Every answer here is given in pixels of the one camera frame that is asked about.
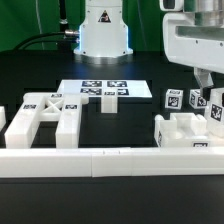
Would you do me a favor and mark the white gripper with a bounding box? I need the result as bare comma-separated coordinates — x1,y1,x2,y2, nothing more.
163,13,224,100

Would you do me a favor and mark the white chair seat part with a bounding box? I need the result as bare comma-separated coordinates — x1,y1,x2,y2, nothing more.
154,112,224,148

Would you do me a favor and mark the white front fence bar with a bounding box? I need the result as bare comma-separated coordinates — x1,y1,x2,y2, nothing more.
0,147,224,178

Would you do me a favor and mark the white side block left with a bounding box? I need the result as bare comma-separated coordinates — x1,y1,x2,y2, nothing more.
0,106,6,131

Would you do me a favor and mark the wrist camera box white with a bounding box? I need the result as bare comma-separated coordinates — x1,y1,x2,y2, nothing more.
159,0,184,12

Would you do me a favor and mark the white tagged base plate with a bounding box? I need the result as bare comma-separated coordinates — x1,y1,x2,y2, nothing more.
57,80,152,113

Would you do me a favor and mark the black cable with connector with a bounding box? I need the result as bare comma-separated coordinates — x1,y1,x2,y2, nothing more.
13,29,81,51

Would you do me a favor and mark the white chair back frame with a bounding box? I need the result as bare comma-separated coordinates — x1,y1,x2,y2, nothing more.
5,92,89,149

